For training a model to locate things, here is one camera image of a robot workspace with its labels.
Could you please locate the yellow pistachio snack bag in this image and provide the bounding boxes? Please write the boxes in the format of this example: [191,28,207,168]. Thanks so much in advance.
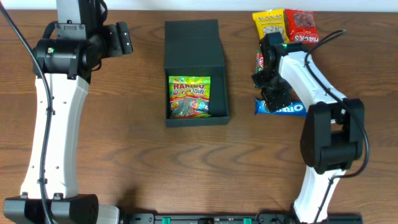
[252,9,290,43]

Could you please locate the green red Milo bar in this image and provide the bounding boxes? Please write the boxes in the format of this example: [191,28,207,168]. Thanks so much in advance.
[255,50,264,73]

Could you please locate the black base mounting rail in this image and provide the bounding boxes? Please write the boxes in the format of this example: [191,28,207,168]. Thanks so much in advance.
[119,213,364,224]

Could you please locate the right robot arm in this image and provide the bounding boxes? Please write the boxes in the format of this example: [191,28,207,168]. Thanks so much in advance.
[252,32,369,223]

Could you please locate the red Hacks candy bag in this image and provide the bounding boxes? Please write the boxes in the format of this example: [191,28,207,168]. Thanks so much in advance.
[285,9,319,43]

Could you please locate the Haribo gummy worms bag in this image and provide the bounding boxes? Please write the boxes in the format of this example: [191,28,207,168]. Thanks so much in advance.
[169,76,211,119]

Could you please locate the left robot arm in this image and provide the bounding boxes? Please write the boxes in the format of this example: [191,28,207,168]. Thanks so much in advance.
[4,0,133,224]

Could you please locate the black gift box with lid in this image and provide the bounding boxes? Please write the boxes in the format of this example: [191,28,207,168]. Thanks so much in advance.
[164,19,229,128]

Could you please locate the blue Oreo cookie pack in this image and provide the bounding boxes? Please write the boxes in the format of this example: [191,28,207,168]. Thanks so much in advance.
[254,99,307,117]

